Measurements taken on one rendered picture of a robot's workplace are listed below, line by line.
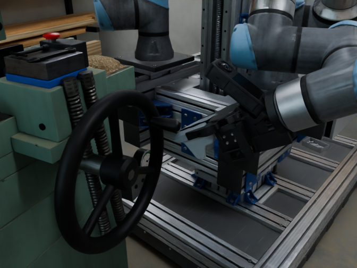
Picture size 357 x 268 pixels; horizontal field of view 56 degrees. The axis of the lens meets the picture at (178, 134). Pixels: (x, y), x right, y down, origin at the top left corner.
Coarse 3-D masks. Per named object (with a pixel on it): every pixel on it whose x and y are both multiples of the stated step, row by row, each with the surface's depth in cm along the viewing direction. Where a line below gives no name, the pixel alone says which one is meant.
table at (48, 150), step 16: (112, 80) 81; (128, 80) 87; (0, 112) 60; (0, 128) 56; (16, 128) 59; (0, 144) 57; (16, 144) 58; (32, 144) 56; (48, 144) 56; (64, 144) 57; (48, 160) 56
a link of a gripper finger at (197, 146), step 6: (198, 126) 58; (180, 132) 61; (174, 138) 63; (180, 138) 61; (186, 138) 59; (198, 138) 59; (204, 138) 58; (210, 138) 58; (186, 144) 61; (192, 144) 60; (198, 144) 60; (204, 144) 59; (192, 150) 61; (198, 150) 60; (204, 150) 60; (198, 156) 61; (204, 156) 60
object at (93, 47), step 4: (96, 40) 97; (88, 44) 93; (92, 44) 95; (96, 44) 96; (100, 44) 98; (88, 48) 93; (92, 48) 95; (96, 48) 96; (100, 48) 98; (88, 52) 94; (92, 52) 95; (96, 52) 97; (100, 52) 98
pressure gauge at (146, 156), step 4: (140, 148) 91; (136, 152) 90; (140, 152) 90; (144, 152) 89; (148, 152) 91; (136, 156) 89; (140, 156) 89; (144, 156) 90; (148, 156) 92; (140, 160) 89; (144, 160) 90; (148, 160) 92; (140, 164) 89; (144, 164) 91
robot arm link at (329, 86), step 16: (352, 48) 47; (336, 64) 46; (352, 64) 43; (304, 80) 47; (320, 80) 46; (336, 80) 44; (352, 80) 43; (304, 96) 46; (320, 96) 45; (336, 96) 44; (352, 96) 43; (320, 112) 46; (336, 112) 46; (352, 112) 45
